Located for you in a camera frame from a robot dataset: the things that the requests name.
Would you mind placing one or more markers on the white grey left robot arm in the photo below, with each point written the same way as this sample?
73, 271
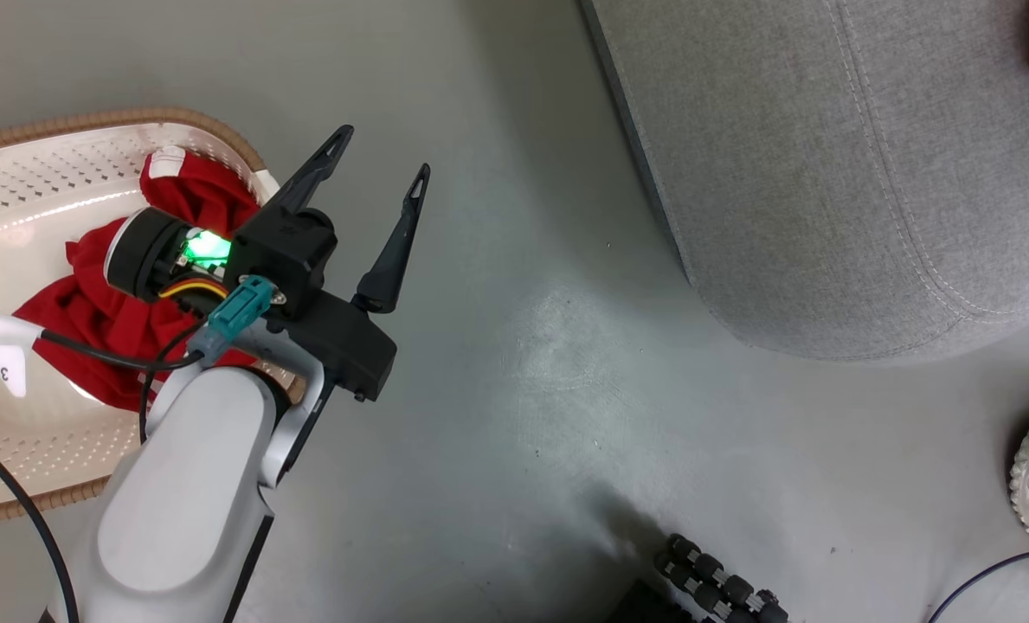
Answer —
185, 502

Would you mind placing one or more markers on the red and white garment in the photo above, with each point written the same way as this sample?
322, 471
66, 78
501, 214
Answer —
90, 311

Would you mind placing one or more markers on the black roller wheel robot base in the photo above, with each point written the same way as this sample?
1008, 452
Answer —
713, 581

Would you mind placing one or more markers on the grey fabric sofa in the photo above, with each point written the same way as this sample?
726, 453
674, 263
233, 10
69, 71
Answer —
826, 173

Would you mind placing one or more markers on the cream perforated laundry basket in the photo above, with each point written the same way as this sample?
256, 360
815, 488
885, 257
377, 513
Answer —
47, 182

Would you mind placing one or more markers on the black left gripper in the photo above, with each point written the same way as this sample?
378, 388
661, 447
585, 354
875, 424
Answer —
289, 247

